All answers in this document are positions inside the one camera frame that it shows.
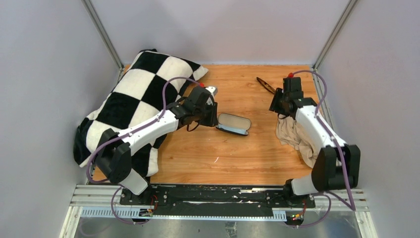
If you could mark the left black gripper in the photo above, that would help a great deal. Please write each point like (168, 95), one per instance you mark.
(212, 120)

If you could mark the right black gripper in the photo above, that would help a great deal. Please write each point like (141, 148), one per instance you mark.
(275, 105)

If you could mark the dark sunglasses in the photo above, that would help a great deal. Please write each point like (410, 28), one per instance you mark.
(265, 85)

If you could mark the black glasses case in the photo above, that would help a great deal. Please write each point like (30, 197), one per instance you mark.
(234, 121)

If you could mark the light blue cleaning cloth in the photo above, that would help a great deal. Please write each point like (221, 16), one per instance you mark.
(232, 130)

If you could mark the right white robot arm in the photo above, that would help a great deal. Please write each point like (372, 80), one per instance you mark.
(337, 163)

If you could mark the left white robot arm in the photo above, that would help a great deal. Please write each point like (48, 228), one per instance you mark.
(113, 155)

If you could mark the beige crumpled cloth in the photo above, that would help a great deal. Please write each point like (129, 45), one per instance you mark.
(290, 132)

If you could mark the black white checkered pillow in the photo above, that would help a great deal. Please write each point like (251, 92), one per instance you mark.
(151, 80)

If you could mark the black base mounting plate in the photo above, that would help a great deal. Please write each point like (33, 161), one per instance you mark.
(216, 200)

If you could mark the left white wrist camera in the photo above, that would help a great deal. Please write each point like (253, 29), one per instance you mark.
(213, 90)

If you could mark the right aluminium frame post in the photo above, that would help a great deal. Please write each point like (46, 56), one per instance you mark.
(335, 33)

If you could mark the aluminium frame post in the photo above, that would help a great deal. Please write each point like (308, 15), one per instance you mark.
(335, 33)
(95, 18)

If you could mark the left aluminium frame post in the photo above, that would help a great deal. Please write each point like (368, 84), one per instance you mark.
(95, 18)

